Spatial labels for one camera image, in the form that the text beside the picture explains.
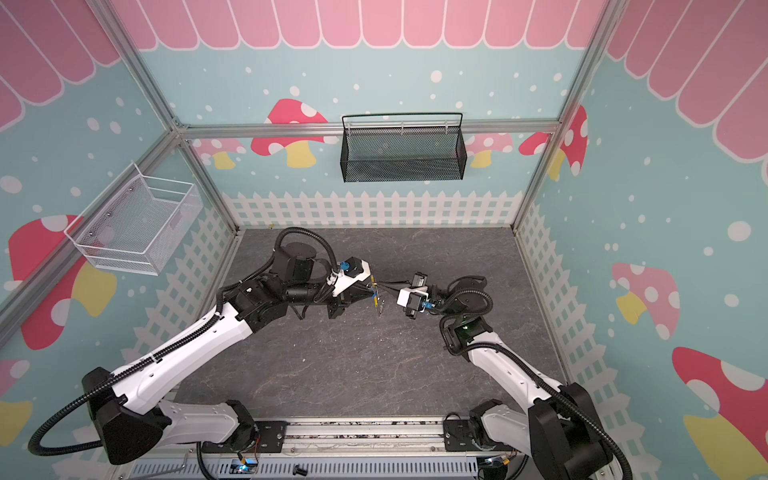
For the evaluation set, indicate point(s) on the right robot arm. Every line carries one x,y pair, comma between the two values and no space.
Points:
528,384

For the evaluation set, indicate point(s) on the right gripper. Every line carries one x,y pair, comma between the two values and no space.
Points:
411,289

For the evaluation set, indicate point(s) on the white wire wall basket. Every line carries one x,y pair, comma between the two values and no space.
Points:
136,224

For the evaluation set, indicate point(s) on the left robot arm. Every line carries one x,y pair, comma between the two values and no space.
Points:
128,406

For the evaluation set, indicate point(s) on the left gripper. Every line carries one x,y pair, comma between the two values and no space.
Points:
344,299

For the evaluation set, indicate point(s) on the black mesh wall basket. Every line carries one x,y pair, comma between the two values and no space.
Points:
403,147

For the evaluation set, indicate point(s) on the white vented cable duct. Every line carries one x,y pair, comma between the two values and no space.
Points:
346,468

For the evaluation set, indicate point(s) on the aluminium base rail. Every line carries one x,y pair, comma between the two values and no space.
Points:
360,435

